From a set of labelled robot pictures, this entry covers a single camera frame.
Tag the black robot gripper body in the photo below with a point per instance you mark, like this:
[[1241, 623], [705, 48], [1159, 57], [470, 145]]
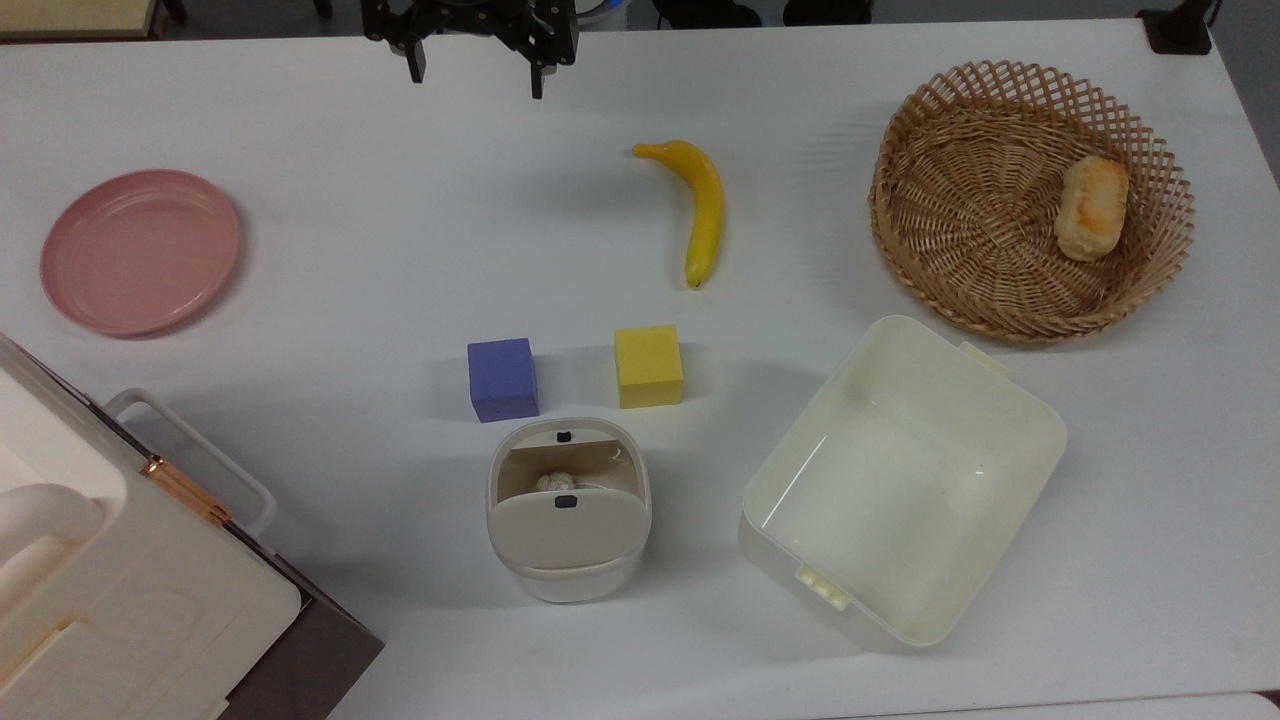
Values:
[[470, 18]]

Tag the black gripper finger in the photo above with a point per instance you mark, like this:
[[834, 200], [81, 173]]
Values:
[[416, 62], [537, 80]]

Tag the beige dustbin body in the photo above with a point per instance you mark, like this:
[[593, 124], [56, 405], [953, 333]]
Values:
[[625, 470]]

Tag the beige dustbin lid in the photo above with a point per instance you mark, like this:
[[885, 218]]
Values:
[[570, 530]]

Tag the black chair base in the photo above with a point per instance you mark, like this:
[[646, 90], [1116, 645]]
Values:
[[827, 10], [705, 12]]

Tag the yellow banana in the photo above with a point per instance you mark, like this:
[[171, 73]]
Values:
[[705, 205]]

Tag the blue foam cube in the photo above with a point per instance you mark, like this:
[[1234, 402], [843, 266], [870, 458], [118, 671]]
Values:
[[502, 380]]

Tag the yellow foam cube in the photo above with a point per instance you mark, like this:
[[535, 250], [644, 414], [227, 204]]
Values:
[[648, 366]]

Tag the pink round plate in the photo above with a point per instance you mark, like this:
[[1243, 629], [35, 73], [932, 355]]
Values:
[[140, 252]]

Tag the wooden side table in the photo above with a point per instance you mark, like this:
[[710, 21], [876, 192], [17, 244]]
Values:
[[70, 15]]

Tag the crumpled white paper ball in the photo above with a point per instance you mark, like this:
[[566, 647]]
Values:
[[556, 483]]

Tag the woven wicker basket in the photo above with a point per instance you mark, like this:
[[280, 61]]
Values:
[[985, 250]]

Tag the copper orange box latch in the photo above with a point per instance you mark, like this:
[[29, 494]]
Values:
[[185, 488]]

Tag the cream plastic tub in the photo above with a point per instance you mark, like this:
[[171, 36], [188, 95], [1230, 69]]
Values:
[[900, 500]]

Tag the toasted bread roll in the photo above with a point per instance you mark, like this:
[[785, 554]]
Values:
[[1092, 207]]

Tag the black table clamp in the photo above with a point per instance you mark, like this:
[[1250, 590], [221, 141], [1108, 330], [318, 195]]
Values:
[[1178, 28]]

